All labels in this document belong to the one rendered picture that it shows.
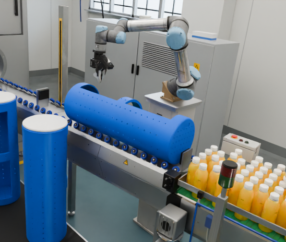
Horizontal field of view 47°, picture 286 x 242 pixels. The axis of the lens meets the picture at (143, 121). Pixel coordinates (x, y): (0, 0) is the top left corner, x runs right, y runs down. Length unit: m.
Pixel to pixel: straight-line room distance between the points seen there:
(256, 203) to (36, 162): 1.31
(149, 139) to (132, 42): 2.52
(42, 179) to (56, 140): 0.28
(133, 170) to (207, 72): 1.79
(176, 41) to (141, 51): 2.16
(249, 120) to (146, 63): 1.71
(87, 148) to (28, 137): 0.40
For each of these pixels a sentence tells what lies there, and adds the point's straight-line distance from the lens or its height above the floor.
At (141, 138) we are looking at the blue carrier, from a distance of 1.89.
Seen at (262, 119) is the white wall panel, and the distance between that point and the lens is 4.74.
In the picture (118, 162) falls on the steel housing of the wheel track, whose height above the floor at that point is 0.86.
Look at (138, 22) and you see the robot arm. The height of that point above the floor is 1.69.
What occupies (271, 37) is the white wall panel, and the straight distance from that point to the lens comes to 4.58.
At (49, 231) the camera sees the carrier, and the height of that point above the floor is 0.28.
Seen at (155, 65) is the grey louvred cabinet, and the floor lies 1.08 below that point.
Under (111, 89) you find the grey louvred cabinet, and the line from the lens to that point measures 4.63.
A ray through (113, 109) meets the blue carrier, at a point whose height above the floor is 1.18.
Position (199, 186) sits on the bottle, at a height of 0.98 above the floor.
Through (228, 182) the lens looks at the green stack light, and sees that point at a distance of 1.39.
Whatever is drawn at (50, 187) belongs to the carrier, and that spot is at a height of 0.64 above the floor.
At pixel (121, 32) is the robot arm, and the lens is 2.13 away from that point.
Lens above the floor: 1.87
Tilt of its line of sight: 21 degrees down
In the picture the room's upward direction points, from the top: 6 degrees clockwise
